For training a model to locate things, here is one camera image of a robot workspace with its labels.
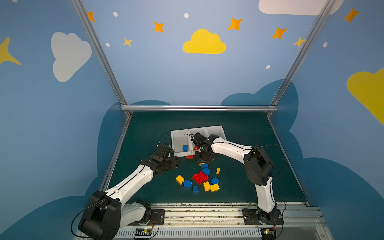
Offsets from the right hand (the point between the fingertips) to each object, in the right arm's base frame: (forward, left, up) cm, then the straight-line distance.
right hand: (201, 160), depth 92 cm
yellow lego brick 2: (-2, 0, -2) cm, 3 cm away
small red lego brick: (+3, +7, -2) cm, 8 cm away
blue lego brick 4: (-6, -3, -1) cm, 7 cm away
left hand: (-4, +15, +4) cm, 16 cm away
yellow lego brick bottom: (-15, -4, -1) cm, 16 cm away
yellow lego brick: (-13, +12, -1) cm, 17 cm away
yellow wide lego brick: (-16, -8, -1) cm, 18 cm away
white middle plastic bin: (+6, +5, +3) cm, 9 cm away
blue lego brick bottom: (-17, +2, -2) cm, 18 cm away
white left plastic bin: (+16, +15, 0) cm, 22 cm away
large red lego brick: (-11, 0, -2) cm, 11 cm away
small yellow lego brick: (-6, -11, -2) cm, 12 cm away
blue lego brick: (+9, +10, -1) cm, 14 cm away
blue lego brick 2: (-15, +7, -2) cm, 16 cm away
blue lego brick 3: (-11, -9, -3) cm, 15 cm away
